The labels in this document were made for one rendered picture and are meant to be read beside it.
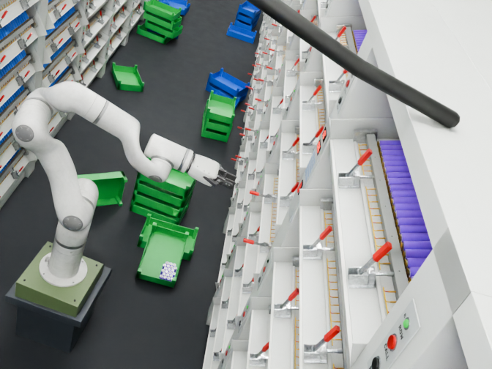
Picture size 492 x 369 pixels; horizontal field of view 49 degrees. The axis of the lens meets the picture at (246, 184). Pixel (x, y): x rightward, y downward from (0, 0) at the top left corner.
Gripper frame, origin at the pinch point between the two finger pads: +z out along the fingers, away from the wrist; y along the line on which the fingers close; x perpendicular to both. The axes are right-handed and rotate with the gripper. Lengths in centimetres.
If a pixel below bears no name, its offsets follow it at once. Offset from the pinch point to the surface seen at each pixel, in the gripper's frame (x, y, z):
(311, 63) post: 45.8, -18.2, 7.6
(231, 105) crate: -82, -217, 13
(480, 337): 82, 126, 1
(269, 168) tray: 0.9, -17.7, 14.5
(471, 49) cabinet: 86, 43, 23
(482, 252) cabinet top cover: 83, 115, 4
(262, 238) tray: -1.8, 20.8, 15.6
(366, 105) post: 67, 52, 8
